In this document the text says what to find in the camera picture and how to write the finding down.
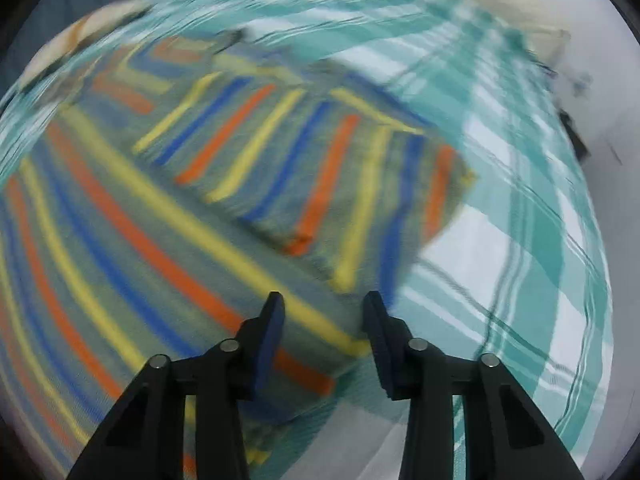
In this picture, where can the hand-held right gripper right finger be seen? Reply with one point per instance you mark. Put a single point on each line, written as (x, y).
(382, 355)

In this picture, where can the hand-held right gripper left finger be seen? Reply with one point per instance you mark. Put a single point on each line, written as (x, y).
(267, 342)

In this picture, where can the striped knit sweater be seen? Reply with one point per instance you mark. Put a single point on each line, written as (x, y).
(150, 240)

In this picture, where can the teal plaid bed blanket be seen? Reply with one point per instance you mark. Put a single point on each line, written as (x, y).
(525, 210)

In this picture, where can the small striped cream pillow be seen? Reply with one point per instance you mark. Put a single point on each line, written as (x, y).
(75, 35)

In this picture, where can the long cream pillow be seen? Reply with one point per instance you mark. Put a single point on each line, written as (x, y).
(500, 0)

